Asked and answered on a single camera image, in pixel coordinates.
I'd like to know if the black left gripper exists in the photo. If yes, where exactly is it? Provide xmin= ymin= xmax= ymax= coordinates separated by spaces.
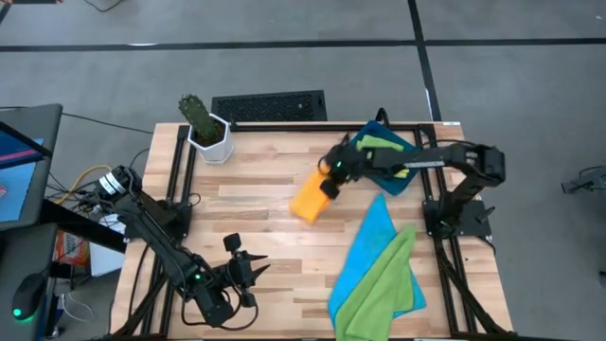
xmin=222 ymin=232 xmax=272 ymax=309

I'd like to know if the orange microfiber towel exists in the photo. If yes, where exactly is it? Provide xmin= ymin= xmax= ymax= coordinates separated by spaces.
xmin=289 ymin=163 xmax=332 ymax=225

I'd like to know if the black metal beam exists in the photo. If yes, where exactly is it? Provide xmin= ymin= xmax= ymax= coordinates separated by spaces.
xmin=40 ymin=198 xmax=128 ymax=255

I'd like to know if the white paper sheet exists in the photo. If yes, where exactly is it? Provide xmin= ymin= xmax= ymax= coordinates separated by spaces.
xmin=88 ymin=212 xmax=127 ymax=278

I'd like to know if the white hexagonal plant pot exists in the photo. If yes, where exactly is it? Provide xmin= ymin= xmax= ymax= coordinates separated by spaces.
xmin=187 ymin=112 xmax=235 ymax=166

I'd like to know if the yellow cable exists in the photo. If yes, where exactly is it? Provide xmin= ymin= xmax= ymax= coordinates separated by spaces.
xmin=54 ymin=164 xmax=113 ymax=206

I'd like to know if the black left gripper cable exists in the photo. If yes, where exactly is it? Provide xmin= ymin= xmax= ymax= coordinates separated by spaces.
xmin=179 ymin=283 xmax=260 ymax=332

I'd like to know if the black computer mouse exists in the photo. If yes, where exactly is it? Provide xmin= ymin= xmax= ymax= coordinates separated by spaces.
xmin=11 ymin=272 xmax=48 ymax=322

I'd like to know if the thin black floor cable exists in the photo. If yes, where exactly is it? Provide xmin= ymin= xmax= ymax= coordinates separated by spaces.
xmin=61 ymin=112 xmax=155 ymax=135

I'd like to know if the teal plastic bin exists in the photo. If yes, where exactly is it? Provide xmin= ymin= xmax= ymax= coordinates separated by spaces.
xmin=348 ymin=119 xmax=422 ymax=197

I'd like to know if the black aluminium table frame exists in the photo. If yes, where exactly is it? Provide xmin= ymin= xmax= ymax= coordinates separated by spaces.
xmin=111 ymin=121 xmax=517 ymax=341

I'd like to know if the grey desk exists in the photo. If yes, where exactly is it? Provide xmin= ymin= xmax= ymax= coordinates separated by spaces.
xmin=0 ymin=102 xmax=64 ymax=341

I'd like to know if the white cable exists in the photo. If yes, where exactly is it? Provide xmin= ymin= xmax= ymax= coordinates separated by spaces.
xmin=60 ymin=292 xmax=97 ymax=324

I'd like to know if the curved black cable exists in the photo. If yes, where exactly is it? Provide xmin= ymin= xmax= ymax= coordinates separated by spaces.
xmin=82 ymin=0 xmax=125 ymax=13

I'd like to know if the orange cardboard box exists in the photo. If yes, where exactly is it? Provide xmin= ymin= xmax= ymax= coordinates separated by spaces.
xmin=54 ymin=230 xmax=91 ymax=266

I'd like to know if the black floor vent grille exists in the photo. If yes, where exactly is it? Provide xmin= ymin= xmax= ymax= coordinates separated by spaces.
xmin=210 ymin=89 xmax=329 ymax=123

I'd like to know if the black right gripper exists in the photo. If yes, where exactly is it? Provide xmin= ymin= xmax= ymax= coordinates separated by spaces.
xmin=319 ymin=143 xmax=376 ymax=200

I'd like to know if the monitor with blue screen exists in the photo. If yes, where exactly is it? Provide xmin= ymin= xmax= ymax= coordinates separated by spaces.
xmin=0 ymin=120 xmax=53 ymax=232

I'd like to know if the light blue microfiber towel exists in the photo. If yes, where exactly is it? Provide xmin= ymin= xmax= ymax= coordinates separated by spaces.
xmin=328 ymin=192 xmax=427 ymax=328

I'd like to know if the green cactus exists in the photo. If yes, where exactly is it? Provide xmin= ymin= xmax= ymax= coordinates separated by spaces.
xmin=178 ymin=94 xmax=226 ymax=147

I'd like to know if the green microfiber towel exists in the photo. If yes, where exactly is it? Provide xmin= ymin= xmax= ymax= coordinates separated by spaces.
xmin=334 ymin=224 xmax=418 ymax=341
xmin=355 ymin=135 xmax=406 ymax=153

